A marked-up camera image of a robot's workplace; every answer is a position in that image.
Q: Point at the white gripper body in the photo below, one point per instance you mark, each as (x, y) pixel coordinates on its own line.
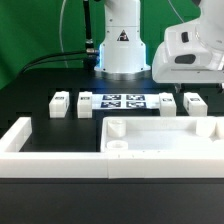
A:
(193, 52)

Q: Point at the white desk top panel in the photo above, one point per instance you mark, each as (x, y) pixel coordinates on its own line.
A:
(183, 133)

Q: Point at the sheet with four markers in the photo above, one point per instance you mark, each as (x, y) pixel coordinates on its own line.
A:
(125, 101)

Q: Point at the black vertical pole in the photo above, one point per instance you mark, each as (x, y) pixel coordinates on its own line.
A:
(88, 63)

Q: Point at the white U-shaped fence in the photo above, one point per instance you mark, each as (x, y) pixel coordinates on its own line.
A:
(109, 164)

